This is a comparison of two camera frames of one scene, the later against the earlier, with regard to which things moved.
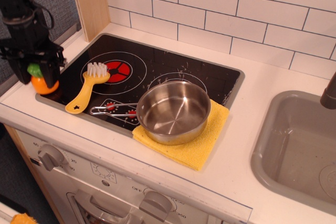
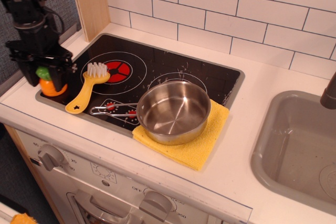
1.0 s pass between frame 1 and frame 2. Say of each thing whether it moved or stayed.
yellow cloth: stayed
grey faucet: stayed
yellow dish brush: stayed
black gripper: moved
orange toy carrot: moved
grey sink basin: stayed
